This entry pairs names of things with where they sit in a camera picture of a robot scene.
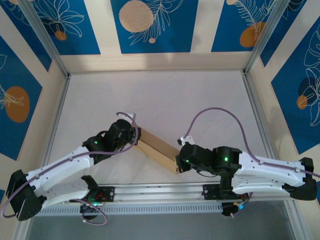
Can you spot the aluminium frame bar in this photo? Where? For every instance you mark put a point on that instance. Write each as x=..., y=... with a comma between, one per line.
x=21, y=231
x=296, y=222

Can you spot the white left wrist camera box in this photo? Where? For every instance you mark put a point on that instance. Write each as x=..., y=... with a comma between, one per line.
x=130, y=115

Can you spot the aluminium table side rail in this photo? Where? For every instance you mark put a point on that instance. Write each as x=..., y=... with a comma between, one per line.
x=57, y=112
x=251, y=90

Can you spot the brown cardboard paper box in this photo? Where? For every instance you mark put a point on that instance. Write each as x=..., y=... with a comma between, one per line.
x=155, y=147

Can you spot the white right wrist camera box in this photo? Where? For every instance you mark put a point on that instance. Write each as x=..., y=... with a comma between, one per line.
x=186, y=140

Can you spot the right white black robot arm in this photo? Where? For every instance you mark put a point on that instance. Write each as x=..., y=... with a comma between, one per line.
x=270, y=165

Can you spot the black left controller module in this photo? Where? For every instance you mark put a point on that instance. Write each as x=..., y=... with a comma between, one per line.
x=87, y=209

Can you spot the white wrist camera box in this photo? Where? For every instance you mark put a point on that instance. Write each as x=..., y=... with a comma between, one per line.
x=186, y=140
x=130, y=115

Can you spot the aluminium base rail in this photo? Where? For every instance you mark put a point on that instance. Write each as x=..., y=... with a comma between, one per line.
x=160, y=192

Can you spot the aluminium corner post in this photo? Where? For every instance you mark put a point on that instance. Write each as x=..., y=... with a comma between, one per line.
x=43, y=32
x=267, y=32

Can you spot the black controller module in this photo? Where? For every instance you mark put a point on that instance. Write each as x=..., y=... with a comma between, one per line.
x=228, y=210
x=87, y=209

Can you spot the black right controller module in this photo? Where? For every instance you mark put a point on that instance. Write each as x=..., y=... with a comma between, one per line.
x=228, y=210

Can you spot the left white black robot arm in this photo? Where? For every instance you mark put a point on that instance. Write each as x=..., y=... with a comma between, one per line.
x=57, y=170

